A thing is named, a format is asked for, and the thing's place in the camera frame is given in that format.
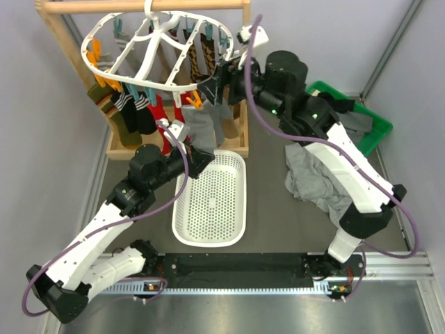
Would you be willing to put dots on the tan ribbed sock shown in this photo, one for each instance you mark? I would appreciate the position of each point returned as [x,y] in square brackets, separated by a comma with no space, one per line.
[230,114]

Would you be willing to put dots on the red sock left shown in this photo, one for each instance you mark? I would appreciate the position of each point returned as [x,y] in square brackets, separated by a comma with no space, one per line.
[158,114]

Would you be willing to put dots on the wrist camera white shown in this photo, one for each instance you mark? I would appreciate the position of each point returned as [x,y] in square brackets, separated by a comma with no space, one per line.
[176,131]
[248,36]

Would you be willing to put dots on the black white striped sock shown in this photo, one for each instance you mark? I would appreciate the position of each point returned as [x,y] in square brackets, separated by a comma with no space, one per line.
[144,119]

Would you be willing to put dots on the grey striped sock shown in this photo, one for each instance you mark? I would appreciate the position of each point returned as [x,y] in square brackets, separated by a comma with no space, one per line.
[104,61]

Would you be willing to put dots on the wooden drying rack frame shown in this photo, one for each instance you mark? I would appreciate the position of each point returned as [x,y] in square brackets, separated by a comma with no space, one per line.
[55,14]

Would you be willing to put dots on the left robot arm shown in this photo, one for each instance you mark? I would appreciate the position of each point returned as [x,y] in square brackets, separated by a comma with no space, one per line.
[67,284]

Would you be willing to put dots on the grey cloth on table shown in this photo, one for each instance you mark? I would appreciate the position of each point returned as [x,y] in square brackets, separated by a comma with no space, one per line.
[308,179]

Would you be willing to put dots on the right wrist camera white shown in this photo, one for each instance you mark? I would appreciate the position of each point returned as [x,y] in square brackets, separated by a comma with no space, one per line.
[248,36]

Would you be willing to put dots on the green plastic bin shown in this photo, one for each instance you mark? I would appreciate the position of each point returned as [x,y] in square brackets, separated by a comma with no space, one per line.
[381,127]

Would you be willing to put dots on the olive striped sock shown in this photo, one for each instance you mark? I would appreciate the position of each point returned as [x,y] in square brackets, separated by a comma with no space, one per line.
[105,98]

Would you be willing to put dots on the red sock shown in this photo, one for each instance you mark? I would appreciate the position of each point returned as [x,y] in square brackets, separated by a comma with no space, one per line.
[158,114]
[178,113]

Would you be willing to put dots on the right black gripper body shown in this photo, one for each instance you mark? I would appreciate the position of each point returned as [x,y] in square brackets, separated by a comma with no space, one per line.
[231,74]

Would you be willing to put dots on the clothes pile in bin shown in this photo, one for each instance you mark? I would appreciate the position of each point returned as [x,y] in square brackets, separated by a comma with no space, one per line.
[356,124]

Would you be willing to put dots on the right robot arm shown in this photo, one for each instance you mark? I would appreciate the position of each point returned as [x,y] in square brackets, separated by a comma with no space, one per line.
[309,119]

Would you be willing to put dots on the brown argyle sock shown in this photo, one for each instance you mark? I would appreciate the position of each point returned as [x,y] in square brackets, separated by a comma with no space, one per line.
[209,53]
[195,71]

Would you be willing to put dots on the red sock right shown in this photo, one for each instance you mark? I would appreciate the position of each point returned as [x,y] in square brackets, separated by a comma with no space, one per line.
[178,113]

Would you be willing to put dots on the white oval clip hanger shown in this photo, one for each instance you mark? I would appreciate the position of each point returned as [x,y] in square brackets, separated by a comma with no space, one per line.
[154,29]

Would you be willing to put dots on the white perforated plastic basket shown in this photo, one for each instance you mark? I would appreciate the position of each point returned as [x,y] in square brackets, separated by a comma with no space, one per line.
[211,210]

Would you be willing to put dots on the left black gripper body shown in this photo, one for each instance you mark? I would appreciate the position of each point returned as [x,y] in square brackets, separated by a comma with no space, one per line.
[192,168]

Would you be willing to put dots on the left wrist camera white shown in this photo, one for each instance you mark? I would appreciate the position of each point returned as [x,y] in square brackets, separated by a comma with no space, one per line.
[176,131]

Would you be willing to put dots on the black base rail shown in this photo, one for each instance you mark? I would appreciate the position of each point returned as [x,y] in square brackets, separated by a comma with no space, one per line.
[251,270]

